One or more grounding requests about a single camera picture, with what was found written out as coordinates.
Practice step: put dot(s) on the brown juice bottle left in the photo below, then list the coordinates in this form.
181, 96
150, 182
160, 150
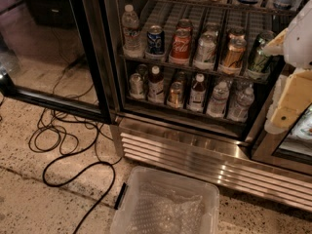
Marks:
156, 85

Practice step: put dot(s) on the stainless steel display fridge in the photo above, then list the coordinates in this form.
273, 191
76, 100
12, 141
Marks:
240, 156

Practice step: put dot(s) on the rear silver can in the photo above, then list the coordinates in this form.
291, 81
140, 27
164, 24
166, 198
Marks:
212, 29

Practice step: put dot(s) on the clear water bottle middle shelf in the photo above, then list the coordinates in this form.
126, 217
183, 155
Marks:
130, 25

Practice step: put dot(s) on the clear plastic storage bin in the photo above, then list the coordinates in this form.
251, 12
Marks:
184, 186

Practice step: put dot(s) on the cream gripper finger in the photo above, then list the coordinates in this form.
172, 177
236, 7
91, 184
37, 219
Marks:
292, 96
275, 46

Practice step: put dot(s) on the open glass fridge door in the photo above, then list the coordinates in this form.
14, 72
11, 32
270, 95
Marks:
48, 57

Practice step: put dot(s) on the red coca cola can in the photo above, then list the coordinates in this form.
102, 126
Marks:
181, 47

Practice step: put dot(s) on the gold can bottom shelf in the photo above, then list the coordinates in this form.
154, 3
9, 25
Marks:
175, 98

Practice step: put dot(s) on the green soda can front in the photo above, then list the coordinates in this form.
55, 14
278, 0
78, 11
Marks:
258, 63

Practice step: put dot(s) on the right glass fridge door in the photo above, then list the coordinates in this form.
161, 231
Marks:
291, 149

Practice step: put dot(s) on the rear red cola can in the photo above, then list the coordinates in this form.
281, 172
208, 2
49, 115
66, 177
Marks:
185, 24

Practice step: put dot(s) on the rear green can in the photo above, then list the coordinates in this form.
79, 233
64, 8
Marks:
265, 37

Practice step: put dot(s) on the bubble wrap sheet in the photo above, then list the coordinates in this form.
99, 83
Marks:
164, 211

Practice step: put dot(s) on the brown juice bottle right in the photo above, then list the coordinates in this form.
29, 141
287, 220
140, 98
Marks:
197, 93

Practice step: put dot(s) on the silver diet coke can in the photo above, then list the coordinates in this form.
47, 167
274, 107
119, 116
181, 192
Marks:
205, 54

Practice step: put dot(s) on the water bottle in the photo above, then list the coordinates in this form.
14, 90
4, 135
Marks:
240, 105
218, 100

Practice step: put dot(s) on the brown juice bottle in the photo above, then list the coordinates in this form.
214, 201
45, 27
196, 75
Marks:
156, 85
197, 93

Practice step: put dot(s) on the water bottle bottom left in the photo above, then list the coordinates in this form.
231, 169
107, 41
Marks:
218, 100

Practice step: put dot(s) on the water bottle bottom right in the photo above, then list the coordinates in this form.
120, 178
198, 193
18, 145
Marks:
240, 105

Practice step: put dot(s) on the blue pepsi can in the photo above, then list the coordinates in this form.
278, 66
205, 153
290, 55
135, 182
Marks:
155, 42

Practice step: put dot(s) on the rear gold can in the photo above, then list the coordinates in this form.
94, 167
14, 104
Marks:
236, 33

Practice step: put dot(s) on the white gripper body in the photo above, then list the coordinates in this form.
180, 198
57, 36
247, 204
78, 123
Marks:
301, 46

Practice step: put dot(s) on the gold soda can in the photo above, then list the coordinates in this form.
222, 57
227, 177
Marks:
231, 61

